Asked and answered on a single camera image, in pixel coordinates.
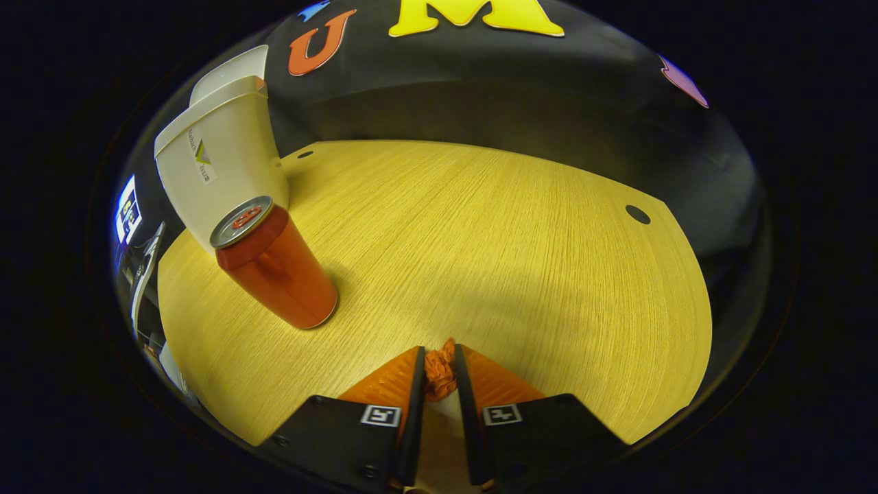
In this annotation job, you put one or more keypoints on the white desktop garbage bin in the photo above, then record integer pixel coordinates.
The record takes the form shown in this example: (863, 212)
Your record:
(226, 171)

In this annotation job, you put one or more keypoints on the computer monitor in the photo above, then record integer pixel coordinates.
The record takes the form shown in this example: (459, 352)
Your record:
(128, 209)

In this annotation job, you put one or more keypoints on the black backdrop cloth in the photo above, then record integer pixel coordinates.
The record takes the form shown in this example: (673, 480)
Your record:
(514, 89)

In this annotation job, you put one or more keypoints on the red pop can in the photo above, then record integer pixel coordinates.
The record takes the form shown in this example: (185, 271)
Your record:
(281, 274)

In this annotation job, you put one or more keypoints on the orange paper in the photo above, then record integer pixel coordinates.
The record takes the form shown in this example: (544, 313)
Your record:
(440, 374)

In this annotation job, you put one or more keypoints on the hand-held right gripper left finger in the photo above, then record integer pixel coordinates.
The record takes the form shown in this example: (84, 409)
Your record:
(411, 425)

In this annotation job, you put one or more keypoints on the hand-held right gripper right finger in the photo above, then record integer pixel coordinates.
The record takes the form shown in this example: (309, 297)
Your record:
(470, 432)

